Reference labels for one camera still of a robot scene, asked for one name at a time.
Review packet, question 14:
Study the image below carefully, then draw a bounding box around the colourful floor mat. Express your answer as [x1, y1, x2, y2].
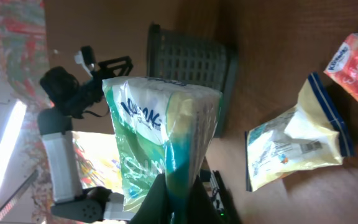
[0, 0, 124, 224]

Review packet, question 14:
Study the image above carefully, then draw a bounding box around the yellow snack bag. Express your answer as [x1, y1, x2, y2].
[245, 73, 354, 192]

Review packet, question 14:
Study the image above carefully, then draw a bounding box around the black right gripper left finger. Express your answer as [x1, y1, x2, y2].
[129, 174, 170, 224]

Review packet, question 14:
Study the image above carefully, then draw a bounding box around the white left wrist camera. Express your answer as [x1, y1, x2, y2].
[74, 45, 96, 77]

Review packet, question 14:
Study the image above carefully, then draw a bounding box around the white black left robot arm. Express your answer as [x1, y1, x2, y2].
[37, 56, 134, 223]

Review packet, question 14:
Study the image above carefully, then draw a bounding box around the dark grey mesh basket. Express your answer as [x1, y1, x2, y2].
[147, 23, 238, 138]

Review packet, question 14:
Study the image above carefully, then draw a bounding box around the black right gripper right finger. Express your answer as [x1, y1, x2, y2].
[186, 177, 223, 224]

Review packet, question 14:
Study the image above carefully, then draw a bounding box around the small teal tissue pack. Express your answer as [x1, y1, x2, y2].
[102, 77, 222, 213]

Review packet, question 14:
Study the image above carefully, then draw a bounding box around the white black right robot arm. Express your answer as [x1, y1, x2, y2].
[129, 171, 241, 224]

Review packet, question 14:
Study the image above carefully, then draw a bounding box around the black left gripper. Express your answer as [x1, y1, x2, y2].
[64, 56, 134, 117]

